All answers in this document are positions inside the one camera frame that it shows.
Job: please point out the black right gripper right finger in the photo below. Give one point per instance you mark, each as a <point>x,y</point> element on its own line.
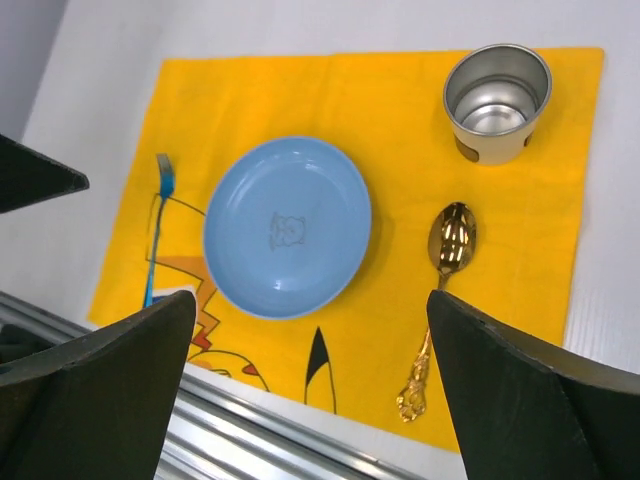
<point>523,408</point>

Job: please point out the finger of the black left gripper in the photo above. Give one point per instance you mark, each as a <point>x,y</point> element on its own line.
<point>29,177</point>

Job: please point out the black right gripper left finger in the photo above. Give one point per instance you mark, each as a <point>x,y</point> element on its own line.
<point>98,406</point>

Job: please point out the blue fork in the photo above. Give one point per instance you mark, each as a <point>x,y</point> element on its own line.
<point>167,188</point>

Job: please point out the yellow placemat cloth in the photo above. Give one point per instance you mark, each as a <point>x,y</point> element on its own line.
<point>385,111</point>

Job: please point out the gold spoon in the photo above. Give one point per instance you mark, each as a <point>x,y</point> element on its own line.
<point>451,247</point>

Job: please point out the blue plastic plate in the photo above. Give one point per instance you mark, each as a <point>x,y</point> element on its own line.
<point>287,228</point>

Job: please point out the metal cup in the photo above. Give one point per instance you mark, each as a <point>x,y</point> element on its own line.
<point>493,98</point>

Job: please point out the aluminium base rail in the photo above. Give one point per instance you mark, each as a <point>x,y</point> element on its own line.
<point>215,435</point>

